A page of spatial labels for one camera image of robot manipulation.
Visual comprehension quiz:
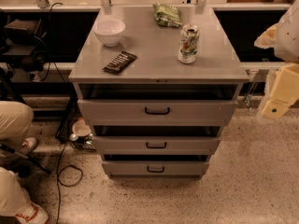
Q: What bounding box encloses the person's upper beige leg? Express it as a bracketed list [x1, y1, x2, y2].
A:
[0, 101, 34, 150]

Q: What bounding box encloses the grey top drawer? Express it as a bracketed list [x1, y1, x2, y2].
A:
[78, 99, 236, 126]

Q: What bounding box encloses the person's lower beige leg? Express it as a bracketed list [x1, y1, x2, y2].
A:
[0, 167, 31, 217]

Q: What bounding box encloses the green chip bag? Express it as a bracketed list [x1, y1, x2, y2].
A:
[153, 4, 182, 28]

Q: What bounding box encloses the white orange sneaker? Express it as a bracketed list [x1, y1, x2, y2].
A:
[15, 203, 49, 224]
[21, 137, 38, 154]

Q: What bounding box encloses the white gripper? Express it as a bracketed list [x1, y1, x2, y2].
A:
[262, 63, 299, 120]

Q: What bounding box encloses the wire basket with cups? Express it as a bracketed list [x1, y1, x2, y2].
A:
[69, 118, 95, 152]

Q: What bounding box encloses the grey drawer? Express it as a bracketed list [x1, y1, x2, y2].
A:
[78, 99, 236, 126]
[102, 161, 209, 176]
[93, 136, 220, 155]

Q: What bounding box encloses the black floor cable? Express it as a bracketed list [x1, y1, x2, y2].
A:
[54, 142, 84, 224]

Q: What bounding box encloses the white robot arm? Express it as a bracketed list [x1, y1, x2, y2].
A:
[254, 0, 299, 124]

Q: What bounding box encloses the white orange upper sneaker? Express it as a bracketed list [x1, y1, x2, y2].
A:
[21, 137, 38, 154]

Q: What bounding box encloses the person's beige leg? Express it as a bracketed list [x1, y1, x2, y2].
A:
[0, 167, 31, 217]
[0, 101, 34, 150]

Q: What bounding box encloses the grey bottom drawer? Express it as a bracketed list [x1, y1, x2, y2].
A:
[102, 161, 209, 176]

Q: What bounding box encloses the white bowl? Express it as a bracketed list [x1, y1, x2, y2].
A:
[93, 20, 126, 47]

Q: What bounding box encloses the white green soda can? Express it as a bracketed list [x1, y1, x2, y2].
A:
[178, 24, 200, 64]

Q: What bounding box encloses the black tripod leg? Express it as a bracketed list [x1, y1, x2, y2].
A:
[0, 144, 51, 174]

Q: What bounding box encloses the grey drawer cabinet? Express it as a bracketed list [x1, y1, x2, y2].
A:
[68, 5, 250, 181]

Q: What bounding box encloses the black equipment on left shelf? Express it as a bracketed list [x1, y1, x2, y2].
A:
[0, 11, 48, 73]

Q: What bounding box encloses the white orange lower sneaker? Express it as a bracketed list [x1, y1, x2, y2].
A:
[15, 203, 49, 224]

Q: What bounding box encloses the dark snack bar wrapper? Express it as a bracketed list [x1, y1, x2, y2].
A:
[103, 51, 137, 75]

